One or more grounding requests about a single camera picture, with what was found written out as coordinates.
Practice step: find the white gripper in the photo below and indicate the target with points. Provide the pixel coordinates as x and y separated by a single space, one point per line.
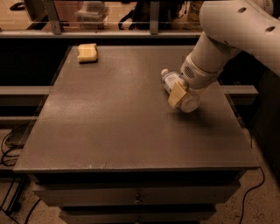
196 76

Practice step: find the blue plastic bottle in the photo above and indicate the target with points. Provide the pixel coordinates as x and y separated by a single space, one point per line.
180 95

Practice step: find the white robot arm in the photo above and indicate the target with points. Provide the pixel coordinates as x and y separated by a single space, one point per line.
228 28

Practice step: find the yellow sponge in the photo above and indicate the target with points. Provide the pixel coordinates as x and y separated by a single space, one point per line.
87 53

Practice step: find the printed snack bag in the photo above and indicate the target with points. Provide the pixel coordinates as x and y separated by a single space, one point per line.
193 13

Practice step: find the black bag on shelf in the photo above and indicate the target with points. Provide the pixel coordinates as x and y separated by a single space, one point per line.
140 16

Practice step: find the grey drawer cabinet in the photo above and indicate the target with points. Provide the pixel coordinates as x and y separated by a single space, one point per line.
109 124

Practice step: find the upper drawer with knob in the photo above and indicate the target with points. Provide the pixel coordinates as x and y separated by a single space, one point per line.
69 195

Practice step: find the drawer with knob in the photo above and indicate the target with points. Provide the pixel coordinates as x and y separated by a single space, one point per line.
69 195
136 216

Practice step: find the clear plastic container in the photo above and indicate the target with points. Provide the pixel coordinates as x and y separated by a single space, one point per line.
92 15

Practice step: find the lower drawer with knob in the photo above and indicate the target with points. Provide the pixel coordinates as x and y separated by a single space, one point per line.
136 216

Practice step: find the grey metal shelf rail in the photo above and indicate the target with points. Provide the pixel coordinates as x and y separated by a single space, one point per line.
55 19

